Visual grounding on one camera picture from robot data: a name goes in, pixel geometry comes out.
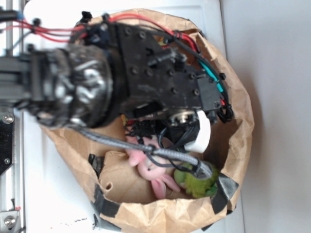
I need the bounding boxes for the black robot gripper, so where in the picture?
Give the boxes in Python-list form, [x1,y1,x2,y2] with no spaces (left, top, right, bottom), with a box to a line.
[84,20,223,152]

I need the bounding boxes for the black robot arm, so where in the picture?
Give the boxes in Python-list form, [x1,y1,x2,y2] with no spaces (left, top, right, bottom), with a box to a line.
[0,22,225,128]

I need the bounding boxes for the white round gripper cap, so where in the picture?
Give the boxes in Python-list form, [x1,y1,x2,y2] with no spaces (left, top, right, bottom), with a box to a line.
[184,110,211,153]

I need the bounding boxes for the pink plush bunny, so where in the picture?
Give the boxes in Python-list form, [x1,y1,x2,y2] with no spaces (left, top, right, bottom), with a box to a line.
[125,149,181,200]

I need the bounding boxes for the green plush toy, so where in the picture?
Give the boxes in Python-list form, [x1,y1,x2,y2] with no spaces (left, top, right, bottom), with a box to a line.
[173,163,219,199]

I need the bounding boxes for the brown paper bag box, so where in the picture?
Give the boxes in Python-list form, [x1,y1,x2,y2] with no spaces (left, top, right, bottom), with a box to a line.
[43,8,255,233]

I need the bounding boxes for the multicolour rope toy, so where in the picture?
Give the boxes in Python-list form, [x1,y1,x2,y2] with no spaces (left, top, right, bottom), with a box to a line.
[155,34,170,48]

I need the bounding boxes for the grey braided cable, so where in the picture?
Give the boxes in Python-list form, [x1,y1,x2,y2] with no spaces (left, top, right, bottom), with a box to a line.
[72,126,213,180]

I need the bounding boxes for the red wire bundle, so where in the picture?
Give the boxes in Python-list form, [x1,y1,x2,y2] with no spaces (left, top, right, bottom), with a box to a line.
[0,13,201,53]

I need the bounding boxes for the black metal bracket plate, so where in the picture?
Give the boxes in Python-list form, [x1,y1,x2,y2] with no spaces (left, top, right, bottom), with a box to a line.
[0,113,14,176]

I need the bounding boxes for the aluminium frame rail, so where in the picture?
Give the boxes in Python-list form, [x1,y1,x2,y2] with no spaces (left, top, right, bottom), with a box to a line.
[0,0,26,233]

